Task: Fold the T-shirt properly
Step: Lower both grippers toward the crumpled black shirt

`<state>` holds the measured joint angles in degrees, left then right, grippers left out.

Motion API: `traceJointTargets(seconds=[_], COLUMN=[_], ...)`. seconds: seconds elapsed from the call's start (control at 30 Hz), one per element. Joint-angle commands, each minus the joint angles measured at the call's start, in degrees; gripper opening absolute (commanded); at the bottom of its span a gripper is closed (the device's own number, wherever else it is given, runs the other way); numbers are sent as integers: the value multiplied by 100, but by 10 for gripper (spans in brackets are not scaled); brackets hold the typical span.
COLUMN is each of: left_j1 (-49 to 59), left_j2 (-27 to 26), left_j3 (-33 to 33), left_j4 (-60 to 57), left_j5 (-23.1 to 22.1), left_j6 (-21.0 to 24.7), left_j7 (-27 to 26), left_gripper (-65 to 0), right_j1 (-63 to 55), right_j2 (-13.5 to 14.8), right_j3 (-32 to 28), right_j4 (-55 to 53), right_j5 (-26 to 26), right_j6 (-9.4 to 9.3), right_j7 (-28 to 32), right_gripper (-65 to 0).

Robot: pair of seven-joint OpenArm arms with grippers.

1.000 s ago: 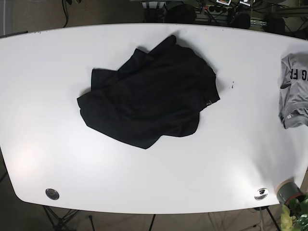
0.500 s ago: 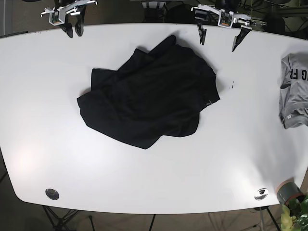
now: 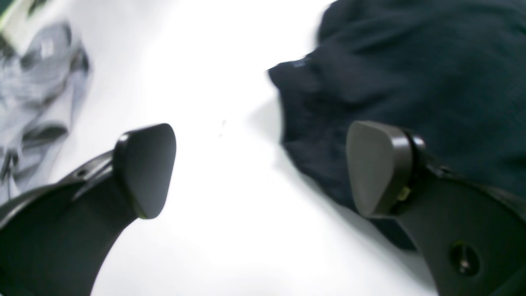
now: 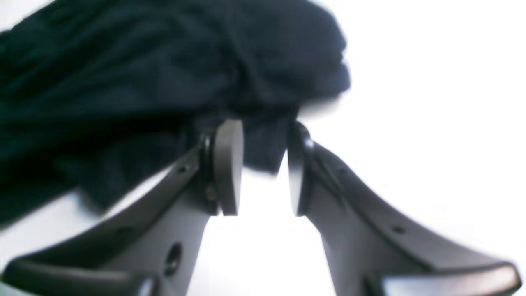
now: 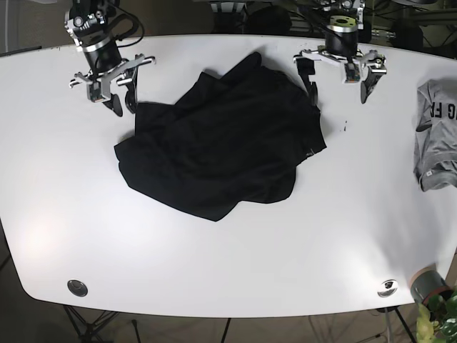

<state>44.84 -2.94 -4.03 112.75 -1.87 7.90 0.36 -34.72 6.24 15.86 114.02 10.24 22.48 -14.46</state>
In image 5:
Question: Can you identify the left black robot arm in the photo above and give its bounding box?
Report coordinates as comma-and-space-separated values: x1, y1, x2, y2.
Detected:
293, 1, 387, 106

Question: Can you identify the right metal table grommet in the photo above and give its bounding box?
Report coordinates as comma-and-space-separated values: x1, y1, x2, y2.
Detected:
376, 279, 398, 298

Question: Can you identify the black T-shirt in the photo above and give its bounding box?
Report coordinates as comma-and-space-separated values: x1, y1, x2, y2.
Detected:
114, 52, 326, 222

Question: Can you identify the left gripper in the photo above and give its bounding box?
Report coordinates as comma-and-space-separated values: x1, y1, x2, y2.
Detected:
293, 27, 387, 106

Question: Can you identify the left metal table grommet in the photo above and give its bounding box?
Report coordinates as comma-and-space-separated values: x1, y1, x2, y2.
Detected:
67, 279, 89, 297

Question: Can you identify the green plant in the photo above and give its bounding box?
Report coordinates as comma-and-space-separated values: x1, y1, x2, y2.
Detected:
416, 288, 456, 343

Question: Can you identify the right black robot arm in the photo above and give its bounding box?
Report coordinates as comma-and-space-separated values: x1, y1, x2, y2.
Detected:
64, 1, 156, 117

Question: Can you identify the grey plant pot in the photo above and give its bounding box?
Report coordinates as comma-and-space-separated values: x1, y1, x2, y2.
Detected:
408, 264, 453, 305

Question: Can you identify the metal table grommet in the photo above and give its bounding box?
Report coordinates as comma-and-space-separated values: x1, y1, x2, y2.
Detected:
376, 279, 398, 298
67, 279, 89, 297

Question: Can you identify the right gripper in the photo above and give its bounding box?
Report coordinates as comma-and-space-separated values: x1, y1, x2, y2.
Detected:
69, 43, 156, 116

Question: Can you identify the grey long sleeve shirt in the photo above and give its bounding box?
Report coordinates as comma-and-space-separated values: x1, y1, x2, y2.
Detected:
413, 79, 456, 192

